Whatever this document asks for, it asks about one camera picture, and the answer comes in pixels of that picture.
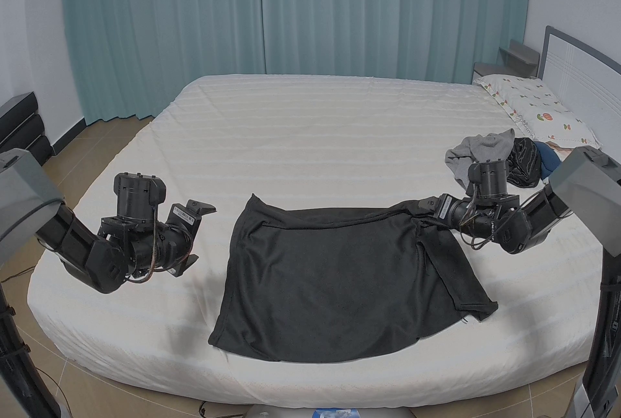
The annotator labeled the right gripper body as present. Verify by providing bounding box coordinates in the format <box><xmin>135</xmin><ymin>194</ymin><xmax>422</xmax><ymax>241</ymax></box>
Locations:
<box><xmin>417</xmin><ymin>194</ymin><xmax>466</xmax><ymax>230</ymax></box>

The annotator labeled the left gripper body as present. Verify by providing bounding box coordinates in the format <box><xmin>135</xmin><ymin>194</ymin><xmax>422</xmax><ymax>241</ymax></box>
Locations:
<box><xmin>155</xmin><ymin>200</ymin><xmax>202</xmax><ymax>278</ymax></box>

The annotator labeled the black T-shirt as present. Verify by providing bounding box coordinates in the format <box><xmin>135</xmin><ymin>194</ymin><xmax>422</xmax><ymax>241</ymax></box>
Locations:
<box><xmin>209</xmin><ymin>193</ymin><xmax>499</xmax><ymax>363</ymax></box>

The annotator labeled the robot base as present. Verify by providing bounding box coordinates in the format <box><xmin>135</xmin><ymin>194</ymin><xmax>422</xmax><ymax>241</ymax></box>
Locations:
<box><xmin>243</xmin><ymin>404</ymin><xmax>362</xmax><ymax>418</ymax></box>

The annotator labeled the bed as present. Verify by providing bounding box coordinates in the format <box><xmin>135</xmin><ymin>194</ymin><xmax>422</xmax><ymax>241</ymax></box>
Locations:
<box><xmin>22</xmin><ymin>25</ymin><xmax>621</xmax><ymax>407</ymax></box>

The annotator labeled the grey garment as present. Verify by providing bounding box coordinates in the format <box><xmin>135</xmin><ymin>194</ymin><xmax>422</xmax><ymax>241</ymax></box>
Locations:
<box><xmin>445</xmin><ymin>128</ymin><xmax>516</xmax><ymax>189</ymax></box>

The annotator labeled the black shiny garment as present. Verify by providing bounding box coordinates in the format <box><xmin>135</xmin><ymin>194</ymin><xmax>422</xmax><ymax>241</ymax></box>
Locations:
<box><xmin>505</xmin><ymin>137</ymin><xmax>543</xmax><ymax>189</ymax></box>

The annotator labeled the dark blue garment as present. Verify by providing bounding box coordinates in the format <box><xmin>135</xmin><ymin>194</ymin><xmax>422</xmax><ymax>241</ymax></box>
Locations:
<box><xmin>534</xmin><ymin>141</ymin><xmax>566</xmax><ymax>179</ymax></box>

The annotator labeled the white printed pillow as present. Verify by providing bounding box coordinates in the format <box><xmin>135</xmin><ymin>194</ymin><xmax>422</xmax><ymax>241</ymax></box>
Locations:
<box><xmin>473</xmin><ymin>74</ymin><xmax>604</xmax><ymax>150</ymax></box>

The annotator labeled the grey bedside table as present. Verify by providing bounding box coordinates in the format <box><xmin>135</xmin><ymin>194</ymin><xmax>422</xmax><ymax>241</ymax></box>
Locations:
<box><xmin>472</xmin><ymin>39</ymin><xmax>541</xmax><ymax>84</ymax></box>

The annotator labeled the black chest of drawers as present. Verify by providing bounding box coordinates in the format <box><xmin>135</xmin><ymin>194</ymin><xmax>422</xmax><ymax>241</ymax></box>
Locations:
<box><xmin>0</xmin><ymin>91</ymin><xmax>54</xmax><ymax>167</ymax></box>

